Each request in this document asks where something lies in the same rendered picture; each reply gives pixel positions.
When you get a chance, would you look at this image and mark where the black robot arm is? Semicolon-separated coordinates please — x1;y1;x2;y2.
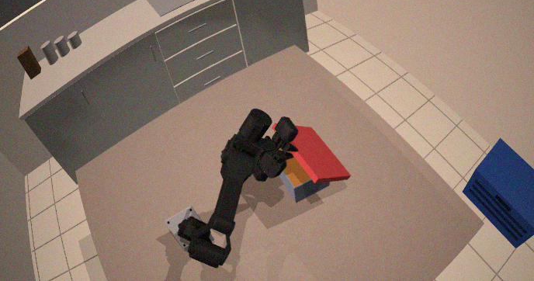
178;109;287;268

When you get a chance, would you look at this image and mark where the red lid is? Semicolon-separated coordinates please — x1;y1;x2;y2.
290;126;351;183

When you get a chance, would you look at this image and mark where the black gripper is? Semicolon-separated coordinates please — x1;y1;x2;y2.
252;116;299;182

